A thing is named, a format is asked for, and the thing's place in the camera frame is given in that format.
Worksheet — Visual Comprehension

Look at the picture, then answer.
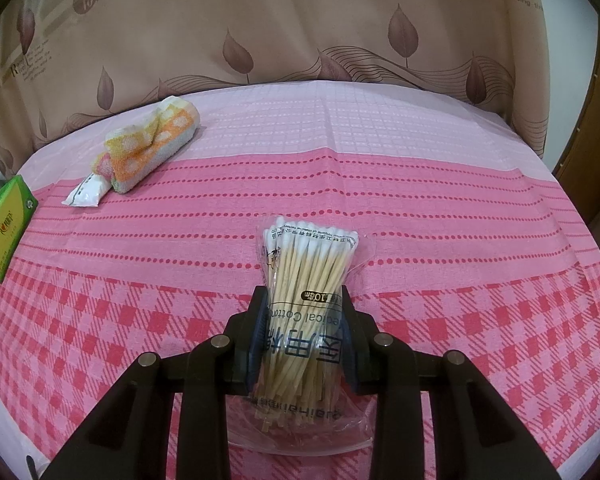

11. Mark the pink checked bed sheet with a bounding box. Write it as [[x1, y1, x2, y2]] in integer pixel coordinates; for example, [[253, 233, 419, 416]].
[[0, 77, 600, 480]]

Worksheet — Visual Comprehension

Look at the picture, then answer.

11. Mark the beige leaf print curtain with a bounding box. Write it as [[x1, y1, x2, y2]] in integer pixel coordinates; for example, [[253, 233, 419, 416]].
[[0, 0, 556, 161]]

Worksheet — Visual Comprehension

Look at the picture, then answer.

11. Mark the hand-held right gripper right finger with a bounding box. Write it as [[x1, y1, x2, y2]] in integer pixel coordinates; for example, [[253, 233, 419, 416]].
[[339, 286, 561, 480]]

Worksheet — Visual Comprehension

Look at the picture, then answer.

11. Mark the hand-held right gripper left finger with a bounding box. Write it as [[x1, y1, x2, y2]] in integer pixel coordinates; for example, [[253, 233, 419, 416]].
[[40, 286, 269, 480]]

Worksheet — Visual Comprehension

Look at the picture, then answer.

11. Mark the green tissue pack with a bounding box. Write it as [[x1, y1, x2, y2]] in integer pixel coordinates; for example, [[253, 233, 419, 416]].
[[0, 175, 39, 283]]

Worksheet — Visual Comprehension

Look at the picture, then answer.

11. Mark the pack of cotton swabs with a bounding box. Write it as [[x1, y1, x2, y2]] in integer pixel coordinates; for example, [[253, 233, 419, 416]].
[[227, 215, 376, 449]]

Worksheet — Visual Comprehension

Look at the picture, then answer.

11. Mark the orange checked towel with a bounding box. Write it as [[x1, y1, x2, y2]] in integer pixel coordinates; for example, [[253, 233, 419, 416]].
[[94, 96, 200, 194]]

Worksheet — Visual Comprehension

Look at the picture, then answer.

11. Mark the white plastic packet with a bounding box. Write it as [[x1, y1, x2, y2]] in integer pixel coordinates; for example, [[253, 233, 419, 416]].
[[61, 170, 116, 207]]

